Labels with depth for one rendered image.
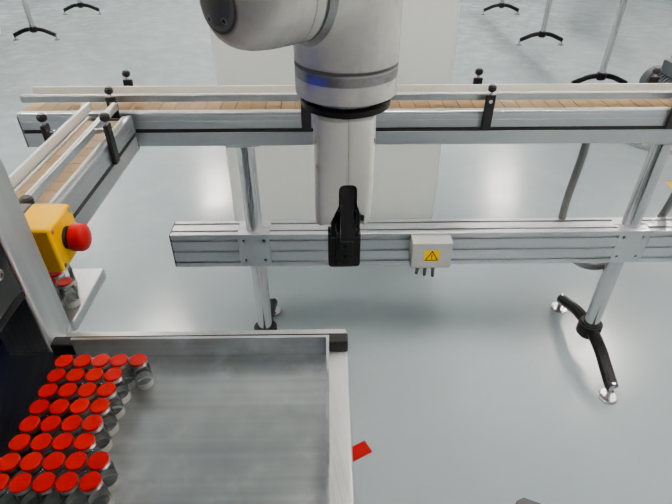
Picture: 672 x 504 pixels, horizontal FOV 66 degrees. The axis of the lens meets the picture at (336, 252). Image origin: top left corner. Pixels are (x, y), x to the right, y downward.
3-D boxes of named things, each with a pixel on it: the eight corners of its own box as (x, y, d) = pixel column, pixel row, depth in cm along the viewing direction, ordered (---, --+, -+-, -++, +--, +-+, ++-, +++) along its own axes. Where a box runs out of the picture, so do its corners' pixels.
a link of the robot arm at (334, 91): (295, 45, 45) (297, 79, 47) (292, 76, 38) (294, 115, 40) (391, 44, 45) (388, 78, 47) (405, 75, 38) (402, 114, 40)
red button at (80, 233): (60, 257, 72) (51, 233, 70) (71, 241, 76) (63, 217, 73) (87, 256, 72) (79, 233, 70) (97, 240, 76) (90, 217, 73)
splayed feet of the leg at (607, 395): (598, 405, 170) (612, 377, 161) (546, 304, 210) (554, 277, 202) (622, 405, 170) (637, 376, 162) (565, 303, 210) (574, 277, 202)
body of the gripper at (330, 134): (301, 67, 47) (305, 178, 53) (299, 108, 38) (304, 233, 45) (384, 67, 47) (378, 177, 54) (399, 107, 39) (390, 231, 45)
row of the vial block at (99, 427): (65, 516, 52) (50, 492, 49) (121, 377, 67) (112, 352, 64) (86, 516, 52) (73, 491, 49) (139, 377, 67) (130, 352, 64)
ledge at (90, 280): (-18, 331, 76) (-23, 322, 75) (24, 277, 87) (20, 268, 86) (77, 330, 77) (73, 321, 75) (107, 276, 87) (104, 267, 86)
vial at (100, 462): (95, 494, 54) (83, 470, 51) (103, 475, 56) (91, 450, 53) (116, 494, 54) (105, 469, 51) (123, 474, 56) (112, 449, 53)
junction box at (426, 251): (410, 268, 155) (412, 244, 150) (408, 258, 159) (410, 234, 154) (450, 268, 155) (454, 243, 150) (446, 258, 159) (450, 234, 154)
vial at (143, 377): (134, 391, 65) (125, 366, 62) (139, 377, 67) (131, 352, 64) (152, 390, 65) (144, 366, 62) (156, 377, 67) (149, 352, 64)
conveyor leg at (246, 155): (252, 348, 180) (225, 143, 135) (255, 329, 188) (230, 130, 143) (278, 347, 180) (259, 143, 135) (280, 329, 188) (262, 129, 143)
